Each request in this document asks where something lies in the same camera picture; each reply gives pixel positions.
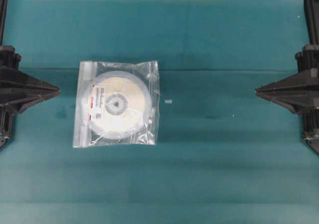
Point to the white component reel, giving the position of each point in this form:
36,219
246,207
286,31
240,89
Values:
119,105

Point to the clear plastic zip bag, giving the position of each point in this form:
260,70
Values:
148,72

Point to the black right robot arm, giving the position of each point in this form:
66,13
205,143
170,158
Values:
299,93

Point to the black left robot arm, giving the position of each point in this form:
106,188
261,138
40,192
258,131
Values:
18,91

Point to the green mat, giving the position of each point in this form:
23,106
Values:
224,156

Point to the black right frame post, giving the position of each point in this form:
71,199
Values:
311,8

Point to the black frame post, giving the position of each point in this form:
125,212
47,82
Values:
3,8
311,8

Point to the black left frame post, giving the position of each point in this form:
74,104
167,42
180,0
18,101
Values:
3,8

